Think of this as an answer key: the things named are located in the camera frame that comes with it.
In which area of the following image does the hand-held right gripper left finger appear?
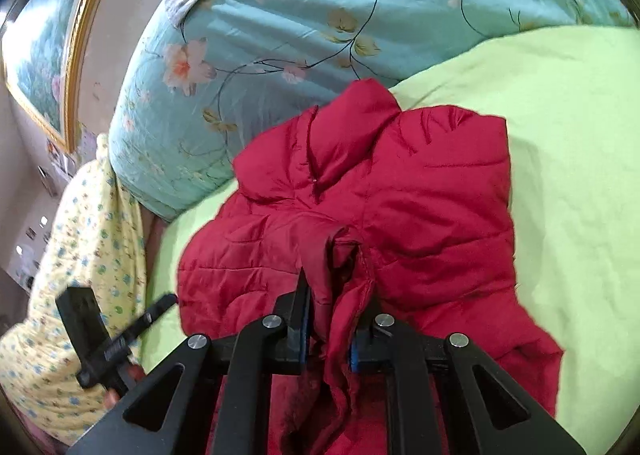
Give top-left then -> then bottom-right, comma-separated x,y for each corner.
65,269 -> 314,455

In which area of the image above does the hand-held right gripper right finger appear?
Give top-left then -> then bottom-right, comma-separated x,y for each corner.
349,296 -> 588,455

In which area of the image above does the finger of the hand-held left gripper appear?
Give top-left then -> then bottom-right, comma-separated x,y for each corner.
122,292 -> 179,338
55,287 -> 115,371

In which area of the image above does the red puffer jacket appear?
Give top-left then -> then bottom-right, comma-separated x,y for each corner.
177,78 -> 566,455

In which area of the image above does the person's left hand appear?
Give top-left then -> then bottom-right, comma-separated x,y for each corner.
102,360 -> 147,410

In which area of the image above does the yellow printed blanket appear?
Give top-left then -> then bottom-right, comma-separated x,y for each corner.
0,134 -> 148,446

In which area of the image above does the pink mattress cover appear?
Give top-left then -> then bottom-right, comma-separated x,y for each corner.
142,212 -> 168,286

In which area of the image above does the light green bed sheet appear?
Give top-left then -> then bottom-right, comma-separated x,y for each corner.
140,25 -> 640,455

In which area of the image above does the teal floral pillow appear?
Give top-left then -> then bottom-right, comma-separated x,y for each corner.
107,0 -> 636,222

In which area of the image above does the gold framed wall painting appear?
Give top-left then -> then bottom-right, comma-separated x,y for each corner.
1,0 -> 132,152

